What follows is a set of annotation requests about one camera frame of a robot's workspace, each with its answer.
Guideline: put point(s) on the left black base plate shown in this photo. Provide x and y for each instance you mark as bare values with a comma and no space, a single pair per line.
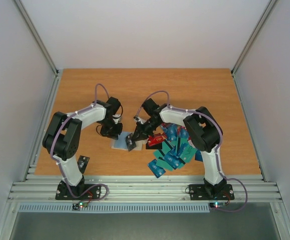
80,192

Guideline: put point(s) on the blue card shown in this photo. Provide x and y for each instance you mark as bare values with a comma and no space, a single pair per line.
172,132
156,170
198,156

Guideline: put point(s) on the small circuit board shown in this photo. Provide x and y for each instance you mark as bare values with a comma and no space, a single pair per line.
217,205
80,205

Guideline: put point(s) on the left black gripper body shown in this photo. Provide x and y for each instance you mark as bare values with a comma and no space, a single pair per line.
109,128

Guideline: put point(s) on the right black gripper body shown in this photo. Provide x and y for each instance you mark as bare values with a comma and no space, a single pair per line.
143,128

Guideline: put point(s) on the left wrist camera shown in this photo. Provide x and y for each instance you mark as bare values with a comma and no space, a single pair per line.
117,118

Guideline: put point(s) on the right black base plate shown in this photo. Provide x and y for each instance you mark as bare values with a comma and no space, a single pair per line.
198,192

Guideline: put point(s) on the right small circuit board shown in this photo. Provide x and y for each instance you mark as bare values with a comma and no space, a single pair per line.
217,205

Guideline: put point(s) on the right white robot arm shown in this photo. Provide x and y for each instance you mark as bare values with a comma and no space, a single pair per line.
204,132

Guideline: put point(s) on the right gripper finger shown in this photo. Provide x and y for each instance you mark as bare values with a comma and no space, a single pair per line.
134,135
143,135

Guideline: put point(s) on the right aluminium frame post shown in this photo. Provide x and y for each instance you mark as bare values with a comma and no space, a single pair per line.
254,34

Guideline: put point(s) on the blue card right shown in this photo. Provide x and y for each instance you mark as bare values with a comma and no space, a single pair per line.
198,156

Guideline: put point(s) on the grey slotted cable duct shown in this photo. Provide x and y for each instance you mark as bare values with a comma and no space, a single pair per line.
114,208

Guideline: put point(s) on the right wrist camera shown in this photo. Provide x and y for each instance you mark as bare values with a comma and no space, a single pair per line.
139,119

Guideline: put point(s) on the lone black VIP card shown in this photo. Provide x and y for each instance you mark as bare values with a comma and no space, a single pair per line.
82,163

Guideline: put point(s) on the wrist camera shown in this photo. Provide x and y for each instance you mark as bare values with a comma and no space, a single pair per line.
117,118
139,119

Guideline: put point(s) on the beige card holder wallet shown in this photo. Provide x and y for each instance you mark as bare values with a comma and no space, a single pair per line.
120,143

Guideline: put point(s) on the teal VIP card centre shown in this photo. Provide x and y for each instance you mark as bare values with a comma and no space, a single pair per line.
187,152

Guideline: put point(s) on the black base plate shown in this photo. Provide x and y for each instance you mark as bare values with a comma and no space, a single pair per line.
198,192
80,192

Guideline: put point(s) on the left aluminium frame post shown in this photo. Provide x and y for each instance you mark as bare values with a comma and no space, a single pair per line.
29,23

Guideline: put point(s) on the blue card bottom left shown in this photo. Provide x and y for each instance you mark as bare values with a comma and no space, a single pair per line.
156,170

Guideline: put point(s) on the left small circuit board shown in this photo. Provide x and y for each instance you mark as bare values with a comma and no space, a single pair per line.
80,205

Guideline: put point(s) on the blue card centre top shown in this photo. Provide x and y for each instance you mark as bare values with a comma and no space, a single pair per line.
172,132

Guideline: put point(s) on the aluminium frame post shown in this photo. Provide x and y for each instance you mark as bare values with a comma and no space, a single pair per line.
29,23
254,34

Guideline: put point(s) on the red VIP card left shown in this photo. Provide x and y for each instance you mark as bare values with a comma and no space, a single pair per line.
155,140

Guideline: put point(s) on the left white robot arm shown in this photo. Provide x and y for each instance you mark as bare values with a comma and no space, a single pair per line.
62,139

